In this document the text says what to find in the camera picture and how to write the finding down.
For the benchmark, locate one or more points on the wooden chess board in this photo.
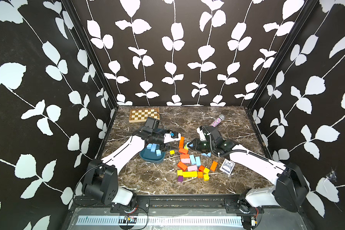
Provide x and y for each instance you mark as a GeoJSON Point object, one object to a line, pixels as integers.
{"type": "Point", "coordinates": [141, 114]}

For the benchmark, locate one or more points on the pink block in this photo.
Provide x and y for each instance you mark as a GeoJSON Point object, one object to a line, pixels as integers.
{"type": "Point", "coordinates": [192, 168]}

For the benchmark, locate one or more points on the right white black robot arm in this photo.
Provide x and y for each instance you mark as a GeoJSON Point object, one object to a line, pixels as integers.
{"type": "Point", "coordinates": [288, 189]}

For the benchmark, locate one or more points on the black front rail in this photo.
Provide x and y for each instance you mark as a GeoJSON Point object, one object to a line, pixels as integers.
{"type": "Point", "coordinates": [146, 203]}

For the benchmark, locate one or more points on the long orange block upper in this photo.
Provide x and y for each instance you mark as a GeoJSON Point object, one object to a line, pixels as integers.
{"type": "Point", "coordinates": [181, 143]}

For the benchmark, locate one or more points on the long yellow block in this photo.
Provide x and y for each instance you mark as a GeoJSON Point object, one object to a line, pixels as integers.
{"type": "Point", "coordinates": [190, 174]}

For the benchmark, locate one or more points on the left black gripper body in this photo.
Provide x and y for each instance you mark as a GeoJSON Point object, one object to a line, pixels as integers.
{"type": "Point", "coordinates": [158, 139]}

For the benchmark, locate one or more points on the blue playing card deck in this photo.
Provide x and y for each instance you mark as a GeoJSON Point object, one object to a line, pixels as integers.
{"type": "Point", "coordinates": [227, 167]}

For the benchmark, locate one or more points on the purple cube block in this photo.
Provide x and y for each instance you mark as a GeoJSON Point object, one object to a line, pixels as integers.
{"type": "Point", "coordinates": [180, 179]}

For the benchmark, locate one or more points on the purple glitter microphone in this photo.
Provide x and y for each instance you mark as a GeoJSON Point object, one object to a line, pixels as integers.
{"type": "Point", "coordinates": [217, 121]}

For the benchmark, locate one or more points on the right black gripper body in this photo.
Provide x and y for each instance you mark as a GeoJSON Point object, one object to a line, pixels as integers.
{"type": "Point", "coordinates": [204, 146]}

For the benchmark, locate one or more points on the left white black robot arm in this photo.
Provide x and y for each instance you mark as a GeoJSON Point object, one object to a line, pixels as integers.
{"type": "Point", "coordinates": [101, 178]}

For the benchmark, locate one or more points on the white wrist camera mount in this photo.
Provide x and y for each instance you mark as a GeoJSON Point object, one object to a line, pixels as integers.
{"type": "Point", "coordinates": [171, 137]}

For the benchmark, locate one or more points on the dark teal plastic tray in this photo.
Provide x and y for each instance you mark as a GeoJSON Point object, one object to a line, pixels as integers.
{"type": "Point", "coordinates": [150, 158]}

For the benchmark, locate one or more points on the light blue block pile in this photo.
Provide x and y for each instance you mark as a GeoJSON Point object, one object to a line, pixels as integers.
{"type": "Point", "coordinates": [195, 160]}

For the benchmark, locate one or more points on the orange block right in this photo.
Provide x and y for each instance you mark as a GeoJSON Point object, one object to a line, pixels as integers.
{"type": "Point", "coordinates": [213, 166]}

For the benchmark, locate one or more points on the red orange block stack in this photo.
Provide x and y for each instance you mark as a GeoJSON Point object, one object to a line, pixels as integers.
{"type": "Point", "coordinates": [184, 156]}

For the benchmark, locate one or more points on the orange red block lower left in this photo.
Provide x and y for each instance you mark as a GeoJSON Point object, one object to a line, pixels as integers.
{"type": "Point", "coordinates": [182, 166]}

